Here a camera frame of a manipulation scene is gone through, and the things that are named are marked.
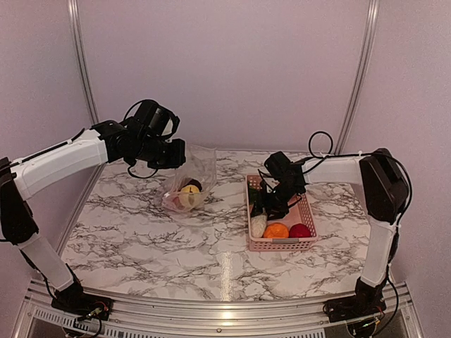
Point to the left aluminium frame post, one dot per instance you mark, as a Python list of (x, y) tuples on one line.
[(80, 57)]

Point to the front aluminium frame rail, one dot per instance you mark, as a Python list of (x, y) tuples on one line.
[(139, 316)]

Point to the yellow toy fruit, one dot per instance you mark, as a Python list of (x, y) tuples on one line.
[(190, 196)]

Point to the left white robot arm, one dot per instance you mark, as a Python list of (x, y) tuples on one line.
[(103, 143)]

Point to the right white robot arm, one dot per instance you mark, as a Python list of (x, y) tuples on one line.
[(387, 193)]

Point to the aluminium frame post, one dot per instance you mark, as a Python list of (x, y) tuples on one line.
[(80, 57), (362, 68)]

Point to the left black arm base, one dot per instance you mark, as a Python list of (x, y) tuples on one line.
[(84, 305)]

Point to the pink plastic basket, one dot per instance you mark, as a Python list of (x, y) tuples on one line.
[(299, 213)]

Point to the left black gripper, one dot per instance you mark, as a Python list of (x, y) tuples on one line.
[(177, 157)]

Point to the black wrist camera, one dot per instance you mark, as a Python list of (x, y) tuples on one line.
[(277, 164), (147, 118)]

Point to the orange toy fruit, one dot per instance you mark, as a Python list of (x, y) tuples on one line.
[(276, 231)]

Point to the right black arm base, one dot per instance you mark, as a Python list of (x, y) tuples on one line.
[(351, 307)]

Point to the bright red toy fruit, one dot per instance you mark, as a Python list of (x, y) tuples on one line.
[(174, 202)]

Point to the clear zip top bag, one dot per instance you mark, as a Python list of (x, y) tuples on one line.
[(200, 165)]

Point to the dark maroon toy food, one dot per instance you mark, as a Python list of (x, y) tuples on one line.
[(195, 183)]

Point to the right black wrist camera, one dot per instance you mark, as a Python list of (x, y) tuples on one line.
[(277, 164)]

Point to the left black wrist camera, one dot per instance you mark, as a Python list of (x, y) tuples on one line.
[(147, 118)]

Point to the dark red toy fruit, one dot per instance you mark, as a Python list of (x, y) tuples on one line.
[(299, 230)]

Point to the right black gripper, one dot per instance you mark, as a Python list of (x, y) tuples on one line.
[(263, 202)]

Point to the right aluminium frame post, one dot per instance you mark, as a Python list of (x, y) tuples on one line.
[(362, 68)]

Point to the white toy bun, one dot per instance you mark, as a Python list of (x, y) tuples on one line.
[(258, 225)]

